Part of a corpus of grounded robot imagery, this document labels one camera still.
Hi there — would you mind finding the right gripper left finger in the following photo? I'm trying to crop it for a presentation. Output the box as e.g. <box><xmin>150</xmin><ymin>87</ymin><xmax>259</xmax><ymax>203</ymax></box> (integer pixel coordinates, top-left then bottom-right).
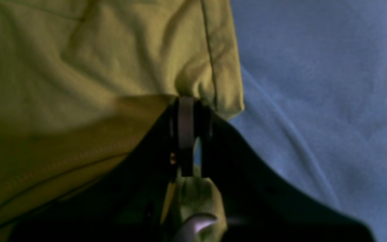
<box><xmin>9</xmin><ymin>97</ymin><xmax>195</xmax><ymax>242</ymax></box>

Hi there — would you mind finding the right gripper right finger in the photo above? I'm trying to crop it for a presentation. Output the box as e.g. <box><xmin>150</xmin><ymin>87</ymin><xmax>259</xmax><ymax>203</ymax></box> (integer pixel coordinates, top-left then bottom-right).
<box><xmin>194</xmin><ymin>101</ymin><xmax>374</xmax><ymax>242</ymax></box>

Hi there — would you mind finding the olive green t-shirt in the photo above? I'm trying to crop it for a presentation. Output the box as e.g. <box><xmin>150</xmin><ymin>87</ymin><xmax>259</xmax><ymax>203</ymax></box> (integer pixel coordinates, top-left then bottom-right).
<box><xmin>0</xmin><ymin>0</ymin><xmax>244</xmax><ymax>242</ymax></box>

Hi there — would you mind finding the blue table cloth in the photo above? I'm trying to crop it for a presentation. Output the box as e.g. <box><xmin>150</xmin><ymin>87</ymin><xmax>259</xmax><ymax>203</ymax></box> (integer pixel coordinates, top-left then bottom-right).
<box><xmin>231</xmin><ymin>0</ymin><xmax>387</xmax><ymax>242</ymax></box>

